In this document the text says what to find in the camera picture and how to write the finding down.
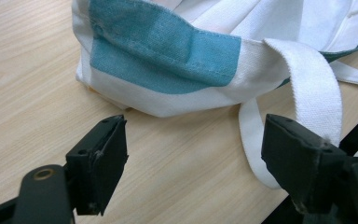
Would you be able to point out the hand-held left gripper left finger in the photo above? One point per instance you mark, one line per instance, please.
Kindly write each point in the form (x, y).
(101, 168)

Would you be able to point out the white tote bag colourful patches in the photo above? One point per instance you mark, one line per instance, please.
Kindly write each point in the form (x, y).
(217, 53)

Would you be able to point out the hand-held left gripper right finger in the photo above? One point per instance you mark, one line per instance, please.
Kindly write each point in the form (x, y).
(298, 161)

